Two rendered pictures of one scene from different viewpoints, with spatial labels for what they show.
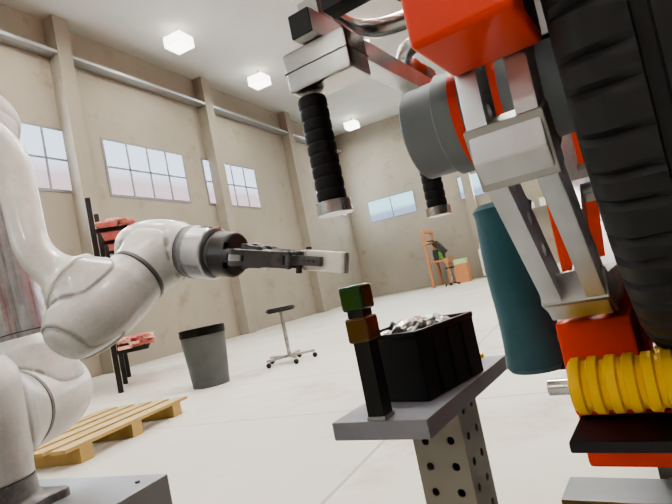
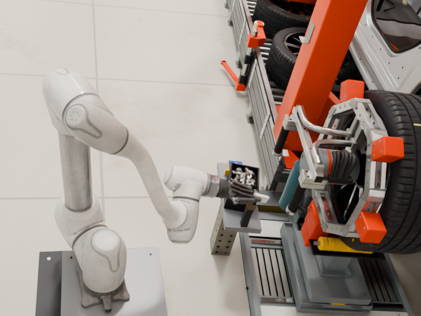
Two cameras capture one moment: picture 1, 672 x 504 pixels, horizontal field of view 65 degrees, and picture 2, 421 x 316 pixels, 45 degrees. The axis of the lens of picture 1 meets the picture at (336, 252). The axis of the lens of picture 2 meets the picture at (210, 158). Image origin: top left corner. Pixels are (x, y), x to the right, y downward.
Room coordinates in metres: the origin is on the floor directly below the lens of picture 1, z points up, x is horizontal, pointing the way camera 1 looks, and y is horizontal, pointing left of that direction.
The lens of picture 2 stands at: (-0.10, 1.25, 2.10)
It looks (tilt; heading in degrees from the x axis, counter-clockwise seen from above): 40 degrees down; 315
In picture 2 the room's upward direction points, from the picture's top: 14 degrees clockwise
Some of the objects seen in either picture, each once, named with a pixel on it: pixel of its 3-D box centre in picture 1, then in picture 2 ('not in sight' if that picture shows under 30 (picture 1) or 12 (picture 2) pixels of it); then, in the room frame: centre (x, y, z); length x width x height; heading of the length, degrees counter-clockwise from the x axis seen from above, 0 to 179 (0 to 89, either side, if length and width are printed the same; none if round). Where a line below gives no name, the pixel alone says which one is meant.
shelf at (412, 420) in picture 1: (431, 391); (237, 195); (1.00, -0.12, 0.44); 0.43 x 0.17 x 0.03; 148
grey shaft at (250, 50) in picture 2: not in sight; (247, 61); (2.15, -1.17, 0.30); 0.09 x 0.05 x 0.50; 148
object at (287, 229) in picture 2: not in sight; (322, 266); (0.60, -0.47, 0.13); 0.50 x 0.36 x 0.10; 148
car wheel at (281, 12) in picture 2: not in sight; (292, 15); (2.51, -1.95, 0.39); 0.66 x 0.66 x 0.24
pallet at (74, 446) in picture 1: (90, 433); not in sight; (3.50, 1.82, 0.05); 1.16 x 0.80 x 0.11; 160
